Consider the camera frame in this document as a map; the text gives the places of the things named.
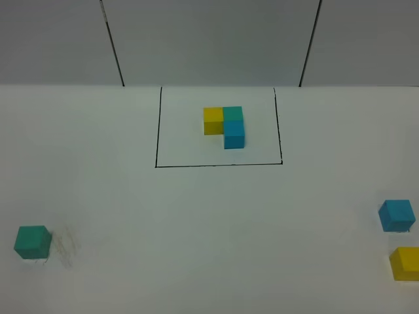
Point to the yellow template block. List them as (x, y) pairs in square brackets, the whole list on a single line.
[(213, 120)]

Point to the blue template block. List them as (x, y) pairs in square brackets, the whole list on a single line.
[(234, 134)]

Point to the green template block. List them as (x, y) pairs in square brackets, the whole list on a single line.
[(233, 113)]

